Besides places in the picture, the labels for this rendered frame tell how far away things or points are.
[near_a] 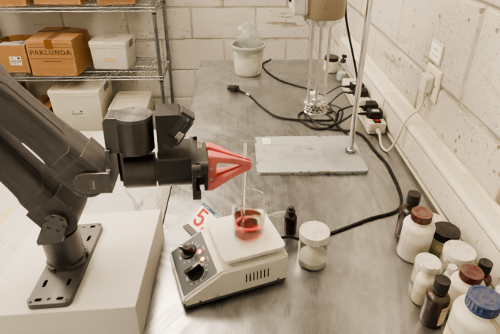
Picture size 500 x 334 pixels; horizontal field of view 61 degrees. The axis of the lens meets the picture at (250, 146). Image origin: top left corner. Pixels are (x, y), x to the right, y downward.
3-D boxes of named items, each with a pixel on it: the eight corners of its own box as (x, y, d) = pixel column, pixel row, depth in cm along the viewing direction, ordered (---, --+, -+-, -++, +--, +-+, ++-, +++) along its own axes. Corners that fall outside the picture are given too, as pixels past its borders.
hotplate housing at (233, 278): (184, 312, 76) (180, 280, 72) (170, 261, 86) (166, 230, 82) (297, 279, 82) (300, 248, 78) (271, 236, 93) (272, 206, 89)
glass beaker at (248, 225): (234, 248, 78) (232, 210, 73) (229, 225, 83) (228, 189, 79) (271, 244, 79) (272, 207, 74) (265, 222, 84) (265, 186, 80)
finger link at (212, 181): (247, 133, 74) (192, 135, 73) (254, 154, 68) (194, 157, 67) (245, 166, 77) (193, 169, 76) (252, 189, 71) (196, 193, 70)
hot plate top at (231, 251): (223, 265, 74) (223, 262, 74) (205, 224, 84) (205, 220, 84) (286, 249, 78) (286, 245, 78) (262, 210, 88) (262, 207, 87)
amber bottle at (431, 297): (419, 326, 73) (431, 286, 68) (418, 308, 76) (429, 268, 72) (443, 332, 72) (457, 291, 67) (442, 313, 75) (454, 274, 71)
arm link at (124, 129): (155, 102, 69) (78, 102, 68) (149, 124, 61) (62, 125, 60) (160, 164, 74) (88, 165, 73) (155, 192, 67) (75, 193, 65)
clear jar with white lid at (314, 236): (319, 276, 83) (323, 245, 79) (292, 264, 86) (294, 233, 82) (331, 257, 87) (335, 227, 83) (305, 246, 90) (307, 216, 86)
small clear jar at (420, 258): (430, 294, 79) (436, 274, 76) (405, 282, 82) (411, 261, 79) (439, 280, 82) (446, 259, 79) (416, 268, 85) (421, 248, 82)
